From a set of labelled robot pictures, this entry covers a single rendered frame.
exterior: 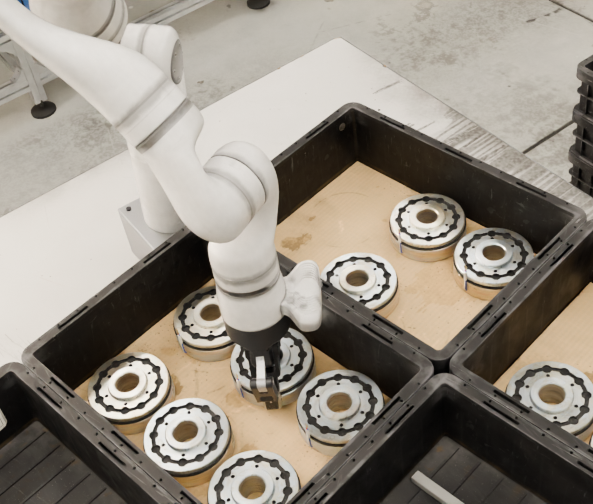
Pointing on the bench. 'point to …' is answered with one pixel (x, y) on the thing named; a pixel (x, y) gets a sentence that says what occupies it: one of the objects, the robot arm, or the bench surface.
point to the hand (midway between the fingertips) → (271, 382)
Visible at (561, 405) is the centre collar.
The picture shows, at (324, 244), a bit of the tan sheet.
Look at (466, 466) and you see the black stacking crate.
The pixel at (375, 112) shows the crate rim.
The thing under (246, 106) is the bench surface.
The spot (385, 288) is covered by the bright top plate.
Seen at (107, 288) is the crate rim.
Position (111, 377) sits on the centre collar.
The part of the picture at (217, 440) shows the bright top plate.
